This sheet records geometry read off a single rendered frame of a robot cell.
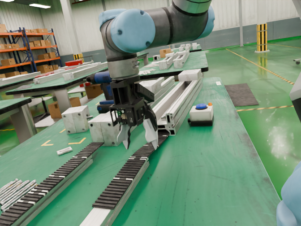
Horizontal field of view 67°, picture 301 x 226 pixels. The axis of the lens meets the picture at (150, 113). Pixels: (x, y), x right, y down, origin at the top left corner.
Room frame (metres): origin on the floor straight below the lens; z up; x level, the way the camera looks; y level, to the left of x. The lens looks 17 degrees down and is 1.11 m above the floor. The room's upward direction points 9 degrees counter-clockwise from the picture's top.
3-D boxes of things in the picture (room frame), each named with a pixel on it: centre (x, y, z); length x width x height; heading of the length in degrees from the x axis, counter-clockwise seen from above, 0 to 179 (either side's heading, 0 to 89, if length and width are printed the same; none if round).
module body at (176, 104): (1.14, -0.18, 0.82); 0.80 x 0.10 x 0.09; 158
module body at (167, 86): (1.22, 0.00, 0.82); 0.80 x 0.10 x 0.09; 158
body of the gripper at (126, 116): (0.57, 0.05, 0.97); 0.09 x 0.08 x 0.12; 158
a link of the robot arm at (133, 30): (0.49, 0.00, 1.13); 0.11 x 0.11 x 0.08; 18
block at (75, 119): (1.01, 0.32, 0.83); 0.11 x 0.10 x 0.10; 87
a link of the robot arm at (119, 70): (0.58, 0.05, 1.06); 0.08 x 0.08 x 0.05
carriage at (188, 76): (1.38, -0.27, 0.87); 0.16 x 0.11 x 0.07; 158
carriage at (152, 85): (1.22, 0.00, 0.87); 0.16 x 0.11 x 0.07; 158
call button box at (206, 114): (0.84, -0.19, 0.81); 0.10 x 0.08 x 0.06; 68
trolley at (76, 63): (5.94, 1.61, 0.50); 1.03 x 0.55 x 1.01; 171
